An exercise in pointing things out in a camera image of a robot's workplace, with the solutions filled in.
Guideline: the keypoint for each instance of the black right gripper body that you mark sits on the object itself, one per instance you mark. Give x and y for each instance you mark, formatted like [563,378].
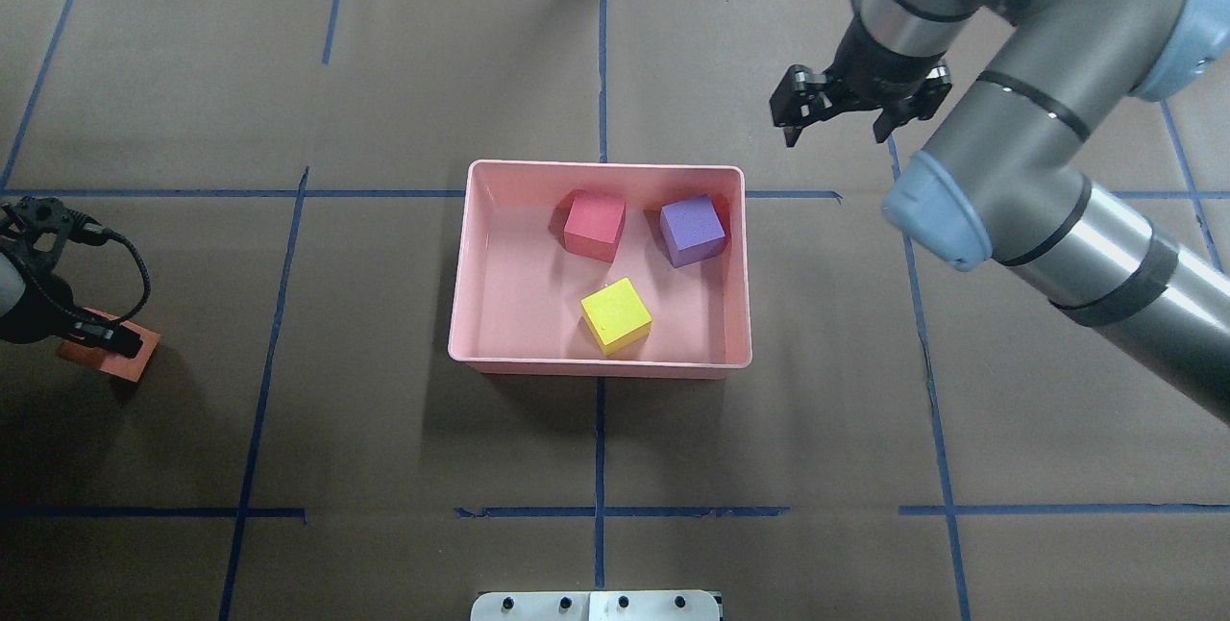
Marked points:
[876,66]

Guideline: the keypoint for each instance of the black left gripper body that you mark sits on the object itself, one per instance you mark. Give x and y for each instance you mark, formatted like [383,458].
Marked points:
[36,307]

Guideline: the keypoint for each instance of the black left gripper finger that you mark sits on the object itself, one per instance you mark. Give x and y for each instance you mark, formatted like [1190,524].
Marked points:
[94,330]

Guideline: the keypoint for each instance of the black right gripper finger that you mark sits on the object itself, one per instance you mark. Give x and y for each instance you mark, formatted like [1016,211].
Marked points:
[799,100]
[922,104]

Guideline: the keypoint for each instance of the orange foam block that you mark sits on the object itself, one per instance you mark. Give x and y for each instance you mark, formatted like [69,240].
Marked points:
[129,370]

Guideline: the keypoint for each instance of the purple foam block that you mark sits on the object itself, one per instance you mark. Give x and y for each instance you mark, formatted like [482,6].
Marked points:
[692,231]

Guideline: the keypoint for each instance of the red foam block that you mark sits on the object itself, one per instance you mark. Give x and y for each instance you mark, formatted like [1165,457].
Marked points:
[594,225]

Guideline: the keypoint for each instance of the yellow foam block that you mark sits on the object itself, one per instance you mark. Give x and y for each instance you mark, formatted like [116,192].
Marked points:
[616,316]

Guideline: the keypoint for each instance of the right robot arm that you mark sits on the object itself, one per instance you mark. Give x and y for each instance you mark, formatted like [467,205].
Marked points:
[996,182]

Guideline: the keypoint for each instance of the pink plastic bin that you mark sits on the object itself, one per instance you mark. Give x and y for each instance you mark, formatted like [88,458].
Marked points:
[518,292]

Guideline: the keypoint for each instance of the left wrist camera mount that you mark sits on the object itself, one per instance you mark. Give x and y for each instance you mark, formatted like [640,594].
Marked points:
[37,230]

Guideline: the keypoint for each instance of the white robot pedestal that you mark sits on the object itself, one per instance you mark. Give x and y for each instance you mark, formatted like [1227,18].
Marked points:
[652,604]

